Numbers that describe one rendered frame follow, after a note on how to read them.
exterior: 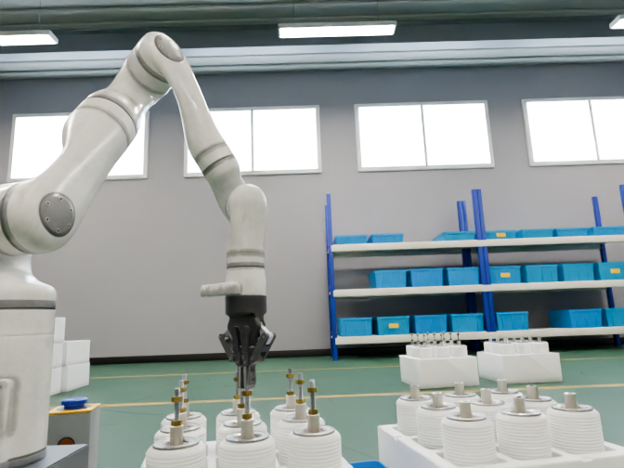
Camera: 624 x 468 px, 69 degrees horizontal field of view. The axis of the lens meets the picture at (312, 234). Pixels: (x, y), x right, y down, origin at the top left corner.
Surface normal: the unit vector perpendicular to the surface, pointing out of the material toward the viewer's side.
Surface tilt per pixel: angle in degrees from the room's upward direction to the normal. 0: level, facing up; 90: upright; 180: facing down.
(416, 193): 90
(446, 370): 90
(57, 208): 85
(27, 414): 90
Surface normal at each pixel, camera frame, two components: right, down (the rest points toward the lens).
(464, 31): 0.01, -0.18
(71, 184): 0.93, -0.21
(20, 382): 0.74, -0.15
